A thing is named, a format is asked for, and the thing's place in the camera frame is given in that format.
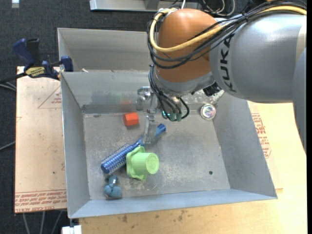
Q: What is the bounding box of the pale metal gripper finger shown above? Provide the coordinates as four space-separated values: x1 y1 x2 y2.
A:
149 122 160 145
142 115 155 145

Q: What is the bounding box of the blue hairbrush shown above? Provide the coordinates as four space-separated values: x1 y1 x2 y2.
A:
100 123 167 176

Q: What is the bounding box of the orange block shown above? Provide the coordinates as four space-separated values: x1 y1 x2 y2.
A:
123 112 140 128

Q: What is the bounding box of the green plastic cup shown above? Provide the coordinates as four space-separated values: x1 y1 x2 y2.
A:
125 145 160 181

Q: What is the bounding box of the grey metal bin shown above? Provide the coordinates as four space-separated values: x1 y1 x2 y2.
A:
57 27 278 219

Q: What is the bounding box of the clear glass cup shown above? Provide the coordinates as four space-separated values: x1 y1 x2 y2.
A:
200 103 217 120

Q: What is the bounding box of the blue toy animal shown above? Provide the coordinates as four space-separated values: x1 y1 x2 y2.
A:
104 175 123 200

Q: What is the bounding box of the brown cardboard board red print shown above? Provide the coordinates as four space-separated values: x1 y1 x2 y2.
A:
14 66 285 215

